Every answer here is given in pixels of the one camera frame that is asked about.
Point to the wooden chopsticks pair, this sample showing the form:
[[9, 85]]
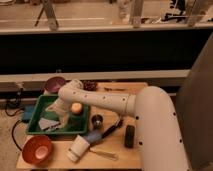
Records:
[[111, 156]]

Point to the orange round fruit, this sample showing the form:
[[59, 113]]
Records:
[[76, 108]]

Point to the green plastic tray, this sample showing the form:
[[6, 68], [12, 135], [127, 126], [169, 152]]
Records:
[[77, 124]]

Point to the red bowl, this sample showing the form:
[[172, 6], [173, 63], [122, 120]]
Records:
[[37, 149]]

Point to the white paper cup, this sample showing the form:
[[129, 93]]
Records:
[[77, 148]]

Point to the black remote control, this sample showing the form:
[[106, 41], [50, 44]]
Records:
[[129, 136]]

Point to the silver fork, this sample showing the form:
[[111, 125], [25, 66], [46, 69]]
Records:
[[113, 89]]

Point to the grey folded towel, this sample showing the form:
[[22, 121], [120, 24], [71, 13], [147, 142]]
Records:
[[48, 125]]

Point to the blue box on floor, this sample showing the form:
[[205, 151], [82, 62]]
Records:
[[28, 111]]

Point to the purple bowl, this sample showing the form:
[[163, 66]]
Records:
[[53, 84]]

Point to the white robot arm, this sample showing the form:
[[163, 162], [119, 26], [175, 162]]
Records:
[[159, 138]]

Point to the blue handled black brush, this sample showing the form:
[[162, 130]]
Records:
[[96, 135]]

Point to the bunch of dark grapes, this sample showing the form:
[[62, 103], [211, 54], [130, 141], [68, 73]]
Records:
[[90, 85]]

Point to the small metal cup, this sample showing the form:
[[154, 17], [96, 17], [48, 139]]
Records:
[[97, 121]]

